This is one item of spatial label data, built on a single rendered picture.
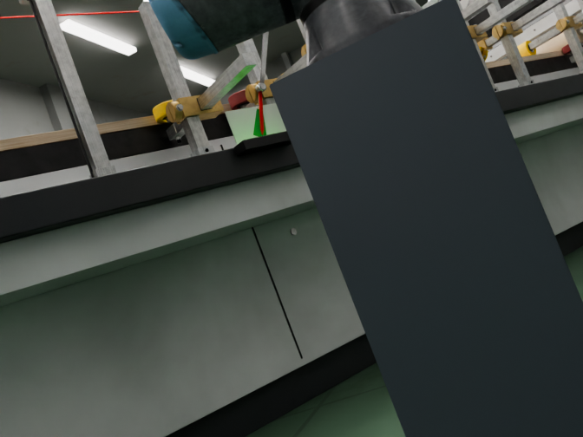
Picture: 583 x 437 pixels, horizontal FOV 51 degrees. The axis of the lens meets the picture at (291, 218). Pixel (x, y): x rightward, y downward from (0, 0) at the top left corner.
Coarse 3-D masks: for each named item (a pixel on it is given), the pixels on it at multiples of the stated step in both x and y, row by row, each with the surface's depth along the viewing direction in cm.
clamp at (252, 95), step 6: (276, 78) 168; (252, 84) 164; (246, 90) 166; (252, 90) 164; (270, 90) 166; (246, 96) 166; (252, 96) 164; (258, 96) 164; (264, 96) 164; (270, 96) 165; (252, 102) 165; (258, 102) 167
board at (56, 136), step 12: (504, 60) 274; (528, 60) 286; (228, 108) 184; (132, 120) 166; (144, 120) 168; (60, 132) 154; (72, 132) 156; (108, 132) 161; (0, 144) 145; (12, 144) 147; (24, 144) 148; (36, 144) 150
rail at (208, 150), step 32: (512, 96) 226; (544, 96) 239; (192, 160) 145; (224, 160) 150; (256, 160) 155; (288, 160) 161; (32, 192) 123; (64, 192) 126; (96, 192) 130; (128, 192) 134; (160, 192) 138; (192, 192) 146; (0, 224) 118; (32, 224) 121; (64, 224) 126
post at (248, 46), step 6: (246, 42) 167; (252, 42) 168; (240, 48) 168; (246, 48) 166; (252, 48) 168; (240, 54) 168; (258, 54) 168; (258, 60) 167; (258, 66) 167; (252, 72) 166; (258, 72) 166; (252, 78) 167; (258, 78) 166; (264, 102) 166; (270, 102) 166
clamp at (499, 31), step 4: (500, 24) 241; (504, 24) 240; (508, 24) 242; (496, 28) 240; (500, 28) 239; (504, 28) 239; (508, 28) 241; (512, 28) 243; (492, 32) 242; (496, 32) 241; (500, 32) 240; (504, 32) 240; (508, 32) 240; (512, 32) 242; (516, 32) 244; (520, 32) 245; (496, 36) 241; (500, 36) 240
